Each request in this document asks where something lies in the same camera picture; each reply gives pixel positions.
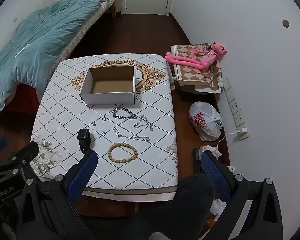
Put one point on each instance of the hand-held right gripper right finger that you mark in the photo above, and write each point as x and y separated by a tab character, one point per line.
215	176

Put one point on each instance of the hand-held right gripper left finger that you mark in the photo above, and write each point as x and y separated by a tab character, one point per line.
82	176

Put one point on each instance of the black smartwatch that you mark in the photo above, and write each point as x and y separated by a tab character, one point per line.
83	135

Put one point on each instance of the silver sparkly pendant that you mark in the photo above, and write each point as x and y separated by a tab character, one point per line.
139	124

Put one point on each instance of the cardboard box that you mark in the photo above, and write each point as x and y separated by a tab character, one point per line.
107	98

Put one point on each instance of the crumpled white tissue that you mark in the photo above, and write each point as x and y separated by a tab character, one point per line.
218	206
212	151

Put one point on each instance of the small orange object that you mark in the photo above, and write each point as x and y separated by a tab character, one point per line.
210	223

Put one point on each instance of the person's dark fuzzy pants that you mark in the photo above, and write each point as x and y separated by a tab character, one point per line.
175	205

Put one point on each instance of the white plastic bag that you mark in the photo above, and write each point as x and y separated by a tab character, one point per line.
205	126

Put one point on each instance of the white charger plug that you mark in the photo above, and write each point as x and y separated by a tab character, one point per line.
243	133

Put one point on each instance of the dark red bed base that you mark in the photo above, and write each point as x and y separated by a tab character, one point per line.
27	97

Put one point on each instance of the grey fuzzy slipper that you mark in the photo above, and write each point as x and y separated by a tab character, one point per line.
158	236

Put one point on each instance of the brown checkered folded cloth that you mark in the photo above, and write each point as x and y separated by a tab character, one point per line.
192	80

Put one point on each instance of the teal quilted blanket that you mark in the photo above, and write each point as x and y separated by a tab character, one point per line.
40	42

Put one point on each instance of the pink plush toy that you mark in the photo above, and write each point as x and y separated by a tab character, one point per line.
185	61

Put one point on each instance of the white wall socket strip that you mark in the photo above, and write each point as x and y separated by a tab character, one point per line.
236	110

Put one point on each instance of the round wall hole cap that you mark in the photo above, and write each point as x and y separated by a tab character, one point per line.
286	23

